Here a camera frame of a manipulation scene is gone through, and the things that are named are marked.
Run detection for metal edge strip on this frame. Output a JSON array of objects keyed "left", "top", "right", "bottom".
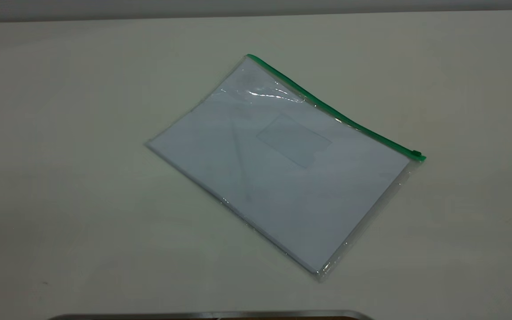
[{"left": 47, "top": 310, "right": 374, "bottom": 320}]

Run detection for clear zip bag green zipper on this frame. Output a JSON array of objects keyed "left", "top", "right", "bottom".
[{"left": 145, "top": 53, "right": 427, "bottom": 283}]

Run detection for white paper sheets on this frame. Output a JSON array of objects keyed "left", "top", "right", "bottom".
[{"left": 148, "top": 58, "right": 412, "bottom": 274}]

